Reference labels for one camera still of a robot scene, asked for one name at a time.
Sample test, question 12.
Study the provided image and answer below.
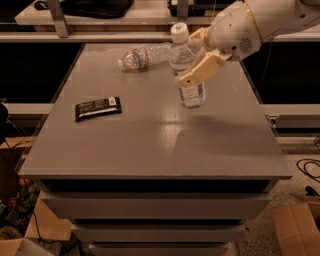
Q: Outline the black snack bar wrapper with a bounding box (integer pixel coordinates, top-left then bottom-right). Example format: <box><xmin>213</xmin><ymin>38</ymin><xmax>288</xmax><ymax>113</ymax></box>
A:
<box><xmin>75</xmin><ymin>97</ymin><xmax>122</xmax><ymax>122</ymax></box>

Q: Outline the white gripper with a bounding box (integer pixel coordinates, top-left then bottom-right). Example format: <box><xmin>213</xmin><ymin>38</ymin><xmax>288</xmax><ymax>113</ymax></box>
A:
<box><xmin>174</xmin><ymin>1</ymin><xmax>261</xmax><ymax>87</ymax></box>

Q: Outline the cardboard box right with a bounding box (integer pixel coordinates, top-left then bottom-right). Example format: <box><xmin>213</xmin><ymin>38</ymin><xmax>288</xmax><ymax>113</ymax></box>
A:
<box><xmin>271</xmin><ymin>202</ymin><xmax>320</xmax><ymax>256</ymax></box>

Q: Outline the cardboard box left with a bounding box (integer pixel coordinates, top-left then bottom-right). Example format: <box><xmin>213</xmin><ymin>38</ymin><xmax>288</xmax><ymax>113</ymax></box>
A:
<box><xmin>0</xmin><ymin>198</ymin><xmax>71</xmax><ymax>256</ymax></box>

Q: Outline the metal shelf rail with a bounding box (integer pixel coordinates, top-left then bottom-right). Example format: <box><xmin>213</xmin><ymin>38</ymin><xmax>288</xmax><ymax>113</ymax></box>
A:
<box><xmin>0</xmin><ymin>0</ymin><xmax>304</xmax><ymax>42</ymax></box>

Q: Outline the cardboard box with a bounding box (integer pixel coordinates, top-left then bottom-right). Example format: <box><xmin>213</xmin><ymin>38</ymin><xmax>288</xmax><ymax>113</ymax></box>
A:
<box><xmin>271</xmin><ymin>202</ymin><xmax>320</xmax><ymax>256</ymax></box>
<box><xmin>0</xmin><ymin>198</ymin><xmax>71</xmax><ymax>256</ymax></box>

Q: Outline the black cable on floor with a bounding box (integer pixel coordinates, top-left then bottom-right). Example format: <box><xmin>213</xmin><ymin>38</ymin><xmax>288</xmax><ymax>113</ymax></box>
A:
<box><xmin>295</xmin><ymin>158</ymin><xmax>320</xmax><ymax>184</ymax></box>

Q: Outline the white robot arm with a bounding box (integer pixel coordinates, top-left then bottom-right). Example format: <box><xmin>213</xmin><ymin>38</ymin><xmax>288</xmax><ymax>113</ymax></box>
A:
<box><xmin>175</xmin><ymin>0</ymin><xmax>320</xmax><ymax>87</ymax></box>

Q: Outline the grey drawer cabinet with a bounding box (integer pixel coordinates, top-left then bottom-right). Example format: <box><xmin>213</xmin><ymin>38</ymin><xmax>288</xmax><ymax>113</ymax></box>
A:
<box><xmin>20</xmin><ymin>44</ymin><xmax>292</xmax><ymax>256</ymax></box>

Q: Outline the black tray on shelf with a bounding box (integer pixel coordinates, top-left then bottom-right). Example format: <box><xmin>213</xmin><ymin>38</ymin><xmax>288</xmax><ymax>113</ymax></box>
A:
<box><xmin>167</xmin><ymin>0</ymin><xmax>236</xmax><ymax>17</ymax></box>

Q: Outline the blue label plastic water bottle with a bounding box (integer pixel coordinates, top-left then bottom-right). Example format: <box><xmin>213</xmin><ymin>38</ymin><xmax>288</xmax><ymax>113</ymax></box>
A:
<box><xmin>170</xmin><ymin>23</ymin><xmax>206</xmax><ymax>109</ymax></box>

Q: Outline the black bag on shelf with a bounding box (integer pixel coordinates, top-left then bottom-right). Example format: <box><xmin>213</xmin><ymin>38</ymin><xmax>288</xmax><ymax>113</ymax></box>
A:
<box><xmin>33</xmin><ymin>0</ymin><xmax>135</xmax><ymax>20</ymax></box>

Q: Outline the red label crushed plastic bottle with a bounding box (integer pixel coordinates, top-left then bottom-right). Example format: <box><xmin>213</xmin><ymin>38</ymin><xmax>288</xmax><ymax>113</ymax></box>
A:
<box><xmin>118</xmin><ymin>42</ymin><xmax>171</xmax><ymax>71</ymax></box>

